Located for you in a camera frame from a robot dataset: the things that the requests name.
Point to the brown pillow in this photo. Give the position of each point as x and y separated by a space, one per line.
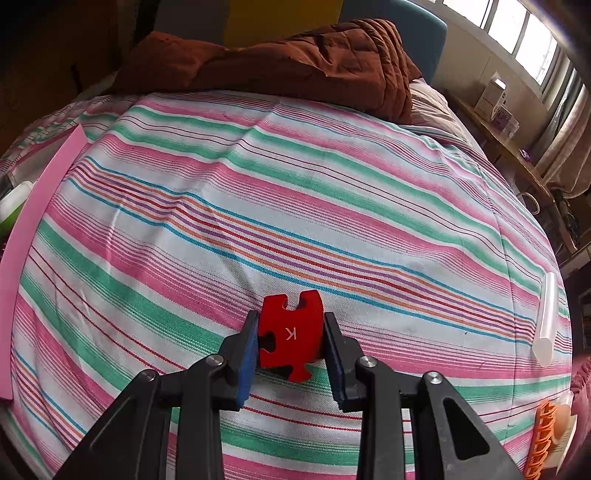
171 60

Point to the pink patterned curtain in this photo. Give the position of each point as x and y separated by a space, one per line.
572 138

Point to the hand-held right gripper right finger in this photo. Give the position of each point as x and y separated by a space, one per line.
334 360

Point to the translucent white stick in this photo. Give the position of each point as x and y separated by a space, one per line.
547 318

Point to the wooden wardrobe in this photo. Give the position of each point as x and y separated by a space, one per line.
46 55

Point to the brown quilt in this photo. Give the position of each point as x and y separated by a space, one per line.
323 60

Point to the white carton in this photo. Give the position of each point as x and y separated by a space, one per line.
491 97

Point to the small pink carton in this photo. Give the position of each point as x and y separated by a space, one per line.
505 122

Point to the wooden bedside shelf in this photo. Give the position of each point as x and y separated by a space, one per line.
498 143

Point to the orange plastic grid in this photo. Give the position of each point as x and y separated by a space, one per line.
542 443

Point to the beige pillow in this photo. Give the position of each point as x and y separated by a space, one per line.
431 108

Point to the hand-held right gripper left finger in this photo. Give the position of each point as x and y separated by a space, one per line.
244 364

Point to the pink cardboard box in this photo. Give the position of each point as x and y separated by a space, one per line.
41 203

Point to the window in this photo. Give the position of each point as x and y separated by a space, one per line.
503 23

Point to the grey yellow blue headboard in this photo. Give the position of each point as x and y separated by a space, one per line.
281 18

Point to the red puzzle block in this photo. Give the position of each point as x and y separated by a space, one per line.
288 341

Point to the small purple object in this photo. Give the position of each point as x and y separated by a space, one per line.
524 154

